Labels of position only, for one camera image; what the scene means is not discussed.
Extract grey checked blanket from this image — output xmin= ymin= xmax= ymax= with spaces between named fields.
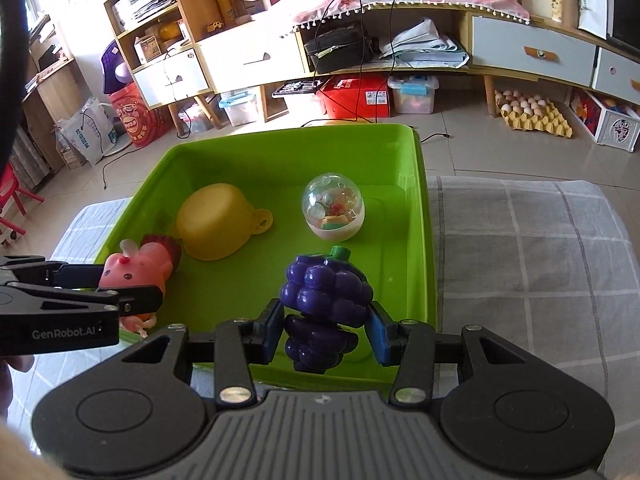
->
xmin=50 ymin=175 xmax=640 ymax=480

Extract white paper drawing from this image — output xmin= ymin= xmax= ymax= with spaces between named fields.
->
xmin=577 ymin=0 xmax=615 ymax=38

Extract small grey drawer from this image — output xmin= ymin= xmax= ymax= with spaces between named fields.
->
xmin=591 ymin=49 xmax=640 ymax=106

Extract low wooden cabinet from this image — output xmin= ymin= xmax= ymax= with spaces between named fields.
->
xmin=197 ymin=2 xmax=640 ymax=128

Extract purple bag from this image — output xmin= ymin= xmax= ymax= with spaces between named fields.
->
xmin=100 ymin=40 xmax=136 ymax=96

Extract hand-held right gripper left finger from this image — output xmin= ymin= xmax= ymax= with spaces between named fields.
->
xmin=120 ymin=299 xmax=286 ymax=406

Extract clear storage box pastel contents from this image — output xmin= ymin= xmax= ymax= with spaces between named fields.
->
xmin=387 ymin=75 xmax=441 ymax=116

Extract clear capsule ball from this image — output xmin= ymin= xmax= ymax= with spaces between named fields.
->
xmin=302 ymin=172 xmax=368 ymax=241

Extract purple toy grape bunch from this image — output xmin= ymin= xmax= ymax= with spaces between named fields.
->
xmin=280 ymin=245 xmax=375 ymax=373

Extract black flat case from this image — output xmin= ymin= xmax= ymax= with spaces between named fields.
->
xmin=271 ymin=80 xmax=331 ymax=98

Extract white plastic bag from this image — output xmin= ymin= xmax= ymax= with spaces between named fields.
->
xmin=59 ymin=97 xmax=117 ymax=166

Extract yellow can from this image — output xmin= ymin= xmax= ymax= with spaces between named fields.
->
xmin=215 ymin=0 xmax=241 ymax=26

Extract yellow egg tray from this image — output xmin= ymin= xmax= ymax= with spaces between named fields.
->
xmin=494 ymin=89 xmax=573 ymax=133

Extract black cable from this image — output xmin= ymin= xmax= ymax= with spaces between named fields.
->
xmin=312 ymin=0 xmax=401 ymax=123

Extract large white drawer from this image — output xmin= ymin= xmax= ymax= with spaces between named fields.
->
xmin=199 ymin=25 xmax=308 ymax=93

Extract yellow plastic cup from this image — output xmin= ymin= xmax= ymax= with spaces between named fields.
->
xmin=176 ymin=183 xmax=275 ymax=262

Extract clear storage box blue handles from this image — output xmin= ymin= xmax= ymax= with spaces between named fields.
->
xmin=218 ymin=89 xmax=261 ymax=127

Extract green plastic box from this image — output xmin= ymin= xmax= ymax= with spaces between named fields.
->
xmin=92 ymin=124 xmax=441 ymax=393

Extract large grey drawer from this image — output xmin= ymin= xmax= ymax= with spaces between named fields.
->
xmin=471 ymin=16 xmax=598 ymax=86

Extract stack of papers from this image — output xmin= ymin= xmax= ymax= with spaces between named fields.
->
xmin=114 ymin=0 xmax=176 ymax=31

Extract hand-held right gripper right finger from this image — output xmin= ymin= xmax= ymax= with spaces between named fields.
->
xmin=367 ymin=302 xmax=538 ymax=406

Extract wooden shelf unit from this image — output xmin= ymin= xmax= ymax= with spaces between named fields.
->
xmin=103 ymin=0 xmax=221 ymax=136

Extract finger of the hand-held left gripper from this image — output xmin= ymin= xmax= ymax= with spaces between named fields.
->
xmin=0 ymin=255 xmax=107 ymax=291
xmin=0 ymin=285 xmax=165 ymax=317

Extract red plastic stool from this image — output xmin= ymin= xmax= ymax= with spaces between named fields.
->
xmin=0 ymin=162 xmax=28 ymax=246

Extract red cardboard box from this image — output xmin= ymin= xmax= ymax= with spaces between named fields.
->
xmin=320 ymin=75 xmax=391 ymax=121

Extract pink pig toy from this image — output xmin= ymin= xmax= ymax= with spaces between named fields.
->
xmin=97 ymin=233 xmax=183 ymax=338

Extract white lattice crate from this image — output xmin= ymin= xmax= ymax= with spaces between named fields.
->
xmin=570 ymin=91 xmax=640 ymax=153

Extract small white drawer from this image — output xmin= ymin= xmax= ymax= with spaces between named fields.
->
xmin=132 ymin=52 xmax=211 ymax=108

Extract folded pale cloth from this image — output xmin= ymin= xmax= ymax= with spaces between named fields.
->
xmin=378 ymin=19 xmax=471 ymax=68

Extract black microwave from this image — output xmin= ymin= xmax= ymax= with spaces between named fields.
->
xmin=606 ymin=0 xmax=640 ymax=56

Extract black bag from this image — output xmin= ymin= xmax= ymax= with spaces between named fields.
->
xmin=304 ymin=27 xmax=376 ymax=75

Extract red shopping bag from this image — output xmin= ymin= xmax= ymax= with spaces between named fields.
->
xmin=111 ymin=82 xmax=173 ymax=148

